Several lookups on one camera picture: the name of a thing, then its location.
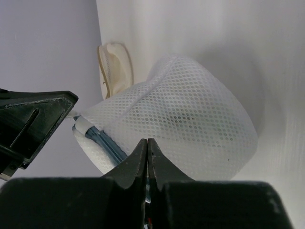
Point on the beige mesh laundry bag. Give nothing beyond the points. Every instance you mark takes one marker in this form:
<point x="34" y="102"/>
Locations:
<point x="116" y="72"/>

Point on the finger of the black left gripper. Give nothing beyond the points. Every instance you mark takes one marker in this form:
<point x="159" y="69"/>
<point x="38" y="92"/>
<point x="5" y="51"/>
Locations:
<point x="27" y="121"/>

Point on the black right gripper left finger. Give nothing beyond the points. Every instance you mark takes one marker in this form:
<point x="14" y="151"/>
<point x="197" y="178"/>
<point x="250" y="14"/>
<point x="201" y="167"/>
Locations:
<point x="113" y="201"/>

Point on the white mesh laundry bag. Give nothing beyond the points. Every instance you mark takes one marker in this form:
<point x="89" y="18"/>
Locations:
<point x="198" y="124"/>

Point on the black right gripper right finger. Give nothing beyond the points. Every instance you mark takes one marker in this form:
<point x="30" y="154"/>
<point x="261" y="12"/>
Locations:
<point x="179" y="202"/>

